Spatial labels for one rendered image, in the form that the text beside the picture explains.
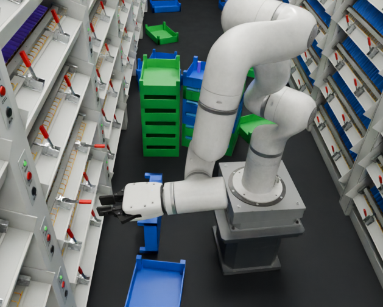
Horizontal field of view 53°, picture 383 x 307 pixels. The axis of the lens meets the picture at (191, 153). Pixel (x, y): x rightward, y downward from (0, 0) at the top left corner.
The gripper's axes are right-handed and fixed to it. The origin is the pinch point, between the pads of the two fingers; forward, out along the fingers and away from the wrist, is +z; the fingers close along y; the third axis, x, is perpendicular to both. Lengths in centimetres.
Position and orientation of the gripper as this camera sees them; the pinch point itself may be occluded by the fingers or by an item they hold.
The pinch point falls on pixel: (106, 205)
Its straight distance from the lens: 104.3
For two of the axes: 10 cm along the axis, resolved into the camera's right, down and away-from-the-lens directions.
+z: -9.9, 1.2, 0.6
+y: 0.3, 6.3, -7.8
